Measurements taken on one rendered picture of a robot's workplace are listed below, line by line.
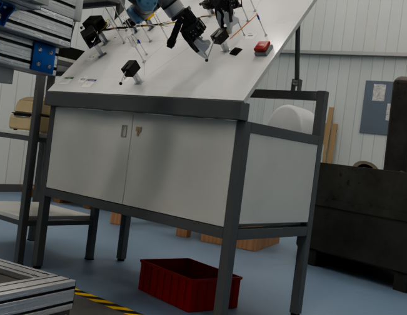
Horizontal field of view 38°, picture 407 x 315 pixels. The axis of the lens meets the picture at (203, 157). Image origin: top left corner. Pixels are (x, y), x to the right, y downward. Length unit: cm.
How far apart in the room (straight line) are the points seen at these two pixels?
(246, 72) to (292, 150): 40
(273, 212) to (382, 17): 912
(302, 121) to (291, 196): 466
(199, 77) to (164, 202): 52
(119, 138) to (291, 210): 80
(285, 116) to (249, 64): 490
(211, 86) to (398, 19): 909
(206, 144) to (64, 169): 86
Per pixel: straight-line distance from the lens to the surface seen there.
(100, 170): 266
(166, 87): 243
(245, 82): 222
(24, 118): 316
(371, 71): 1112
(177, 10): 232
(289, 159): 243
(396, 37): 1116
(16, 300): 173
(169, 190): 236
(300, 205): 256
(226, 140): 220
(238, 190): 216
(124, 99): 254
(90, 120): 275
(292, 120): 714
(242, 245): 435
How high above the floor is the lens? 67
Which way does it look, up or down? 1 degrees down
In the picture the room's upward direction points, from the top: 7 degrees clockwise
